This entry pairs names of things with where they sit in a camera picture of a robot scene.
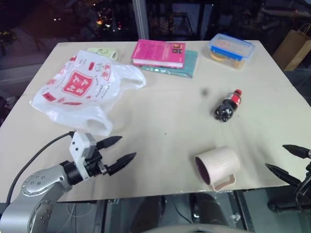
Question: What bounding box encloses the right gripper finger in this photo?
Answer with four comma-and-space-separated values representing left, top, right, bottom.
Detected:
282, 144, 311, 159
265, 163, 304, 187

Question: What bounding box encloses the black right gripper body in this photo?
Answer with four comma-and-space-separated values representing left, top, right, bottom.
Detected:
301, 150, 311, 185

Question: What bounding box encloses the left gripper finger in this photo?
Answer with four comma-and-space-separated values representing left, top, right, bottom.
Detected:
106, 152, 138, 176
97, 135, 123, 150

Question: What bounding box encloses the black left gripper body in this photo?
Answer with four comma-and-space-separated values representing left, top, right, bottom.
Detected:
84, 148, 108, 177

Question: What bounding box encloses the white red printed plastic bag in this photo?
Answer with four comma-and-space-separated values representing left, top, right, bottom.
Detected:
29, 50, 147, 137

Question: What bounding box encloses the pink ribbed mug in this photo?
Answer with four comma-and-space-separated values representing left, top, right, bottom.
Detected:
194, 146, 242, 193

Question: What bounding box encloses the beige cardboard table cover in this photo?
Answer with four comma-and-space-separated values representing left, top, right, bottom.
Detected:
0, 40, 311, 202

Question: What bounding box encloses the dark rounded shape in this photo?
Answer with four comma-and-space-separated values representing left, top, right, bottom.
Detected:
193, 193, 229, 227

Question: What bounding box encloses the small cola bottle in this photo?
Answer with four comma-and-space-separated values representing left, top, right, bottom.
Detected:
214, 89, 243, 123

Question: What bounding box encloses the pale green tissue pack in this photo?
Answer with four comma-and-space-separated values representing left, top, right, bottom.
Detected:
86, 47, 120, 60

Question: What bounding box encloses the brown paper bag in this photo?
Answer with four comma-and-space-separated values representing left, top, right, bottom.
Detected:
272, 23, 311, 72

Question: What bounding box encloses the pink book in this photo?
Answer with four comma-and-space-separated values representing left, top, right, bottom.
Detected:
131, 39, 186, 69

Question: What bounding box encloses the teal book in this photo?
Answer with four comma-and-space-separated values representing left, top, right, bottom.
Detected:
140, 50, 199, 79

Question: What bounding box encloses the clear blue-lidded food container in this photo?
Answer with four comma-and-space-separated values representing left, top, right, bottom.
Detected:
202, 33, 255, 71

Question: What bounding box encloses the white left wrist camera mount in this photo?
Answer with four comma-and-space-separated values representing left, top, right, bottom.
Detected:
69, 132, 98, 181

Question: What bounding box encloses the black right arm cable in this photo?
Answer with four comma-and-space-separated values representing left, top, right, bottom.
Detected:
293, 178, 311, 216

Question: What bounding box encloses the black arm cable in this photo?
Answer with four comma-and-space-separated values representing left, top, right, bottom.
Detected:
5, 131, 75, 204
293, 178, 311, 216

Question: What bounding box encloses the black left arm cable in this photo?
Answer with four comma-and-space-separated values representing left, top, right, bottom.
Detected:
5, 131, 75, 204

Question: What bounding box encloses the silver metal post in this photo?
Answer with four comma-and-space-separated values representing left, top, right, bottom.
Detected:
135, 0, 150, 41

